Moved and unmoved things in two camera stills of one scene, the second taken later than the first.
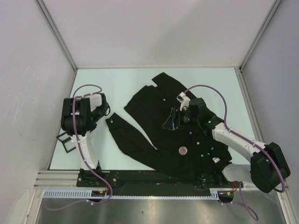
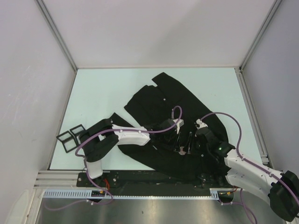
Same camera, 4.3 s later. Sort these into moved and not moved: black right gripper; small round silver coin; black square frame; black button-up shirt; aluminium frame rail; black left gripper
Moved: black right gripper; black left gripper
Not moved: black button-up shirt; small round silver coin; black square frame; aluminium frame rail
